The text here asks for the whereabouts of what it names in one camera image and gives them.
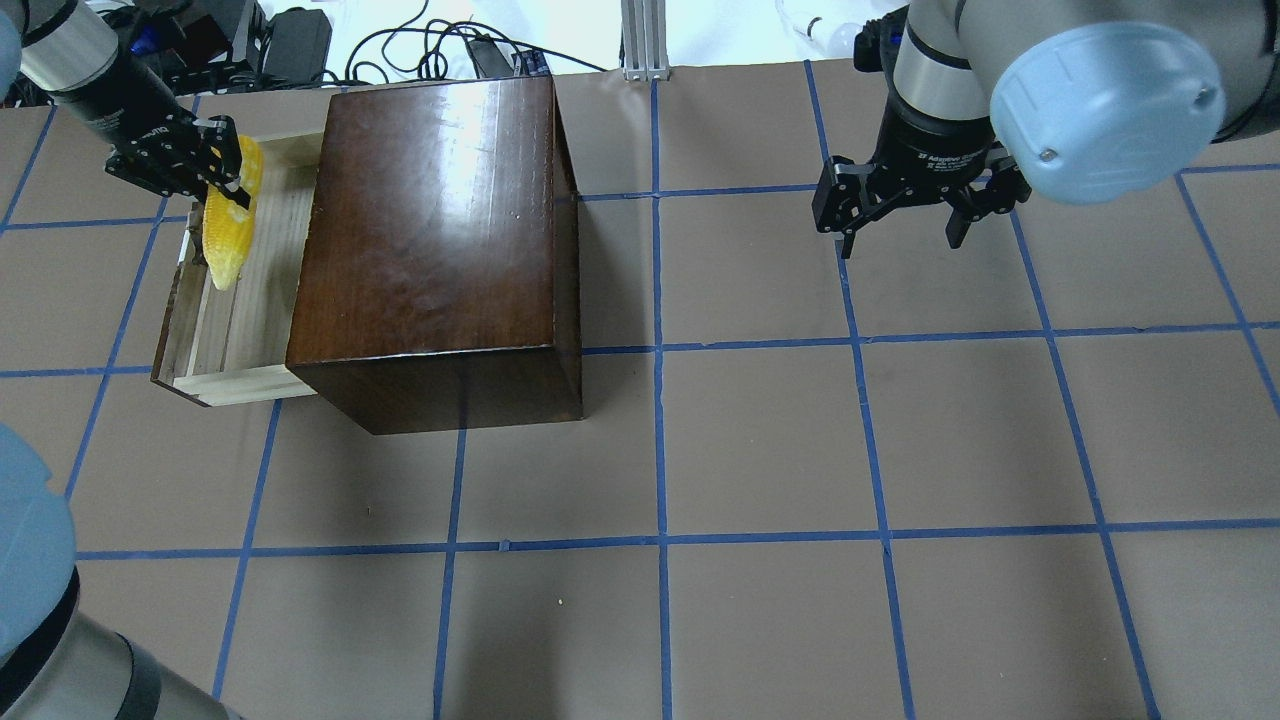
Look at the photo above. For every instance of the dark wooden drawer cabinet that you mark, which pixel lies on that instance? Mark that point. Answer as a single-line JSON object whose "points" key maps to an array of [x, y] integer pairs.
{"points": [[440, 281]]}

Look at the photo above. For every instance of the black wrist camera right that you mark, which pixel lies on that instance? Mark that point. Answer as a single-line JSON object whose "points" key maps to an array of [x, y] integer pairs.
{"points": [[878, 42]]}

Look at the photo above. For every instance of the wooden drawer with white handle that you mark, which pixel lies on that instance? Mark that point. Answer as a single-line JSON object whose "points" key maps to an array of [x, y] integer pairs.
{"points": [[227, 347]]}

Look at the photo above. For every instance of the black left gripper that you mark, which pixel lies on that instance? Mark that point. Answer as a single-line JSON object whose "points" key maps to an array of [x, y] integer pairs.
{"points": [[122, 103]]}

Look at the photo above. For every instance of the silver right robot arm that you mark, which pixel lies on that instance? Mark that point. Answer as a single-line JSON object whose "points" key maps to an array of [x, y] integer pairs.
{"points": [[989, 102]]}

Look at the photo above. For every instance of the white light bulb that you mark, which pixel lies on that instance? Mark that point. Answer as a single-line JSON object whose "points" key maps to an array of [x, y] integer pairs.
{"points": [[832, 38]]}

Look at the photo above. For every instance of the yellow corn cob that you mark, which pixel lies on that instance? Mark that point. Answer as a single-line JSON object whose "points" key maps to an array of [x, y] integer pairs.
{"points": [[228, 228]]}

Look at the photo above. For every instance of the black power adapter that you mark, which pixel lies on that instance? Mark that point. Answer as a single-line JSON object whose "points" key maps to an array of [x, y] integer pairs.
{"points": [[298, 43]]}

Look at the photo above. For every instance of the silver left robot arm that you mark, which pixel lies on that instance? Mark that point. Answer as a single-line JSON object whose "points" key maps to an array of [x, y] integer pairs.
{"points": [[129, 504]]}

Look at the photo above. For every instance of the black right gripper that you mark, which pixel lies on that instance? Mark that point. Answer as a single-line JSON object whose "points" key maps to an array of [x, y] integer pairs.
{"points": [[932, 146]]}

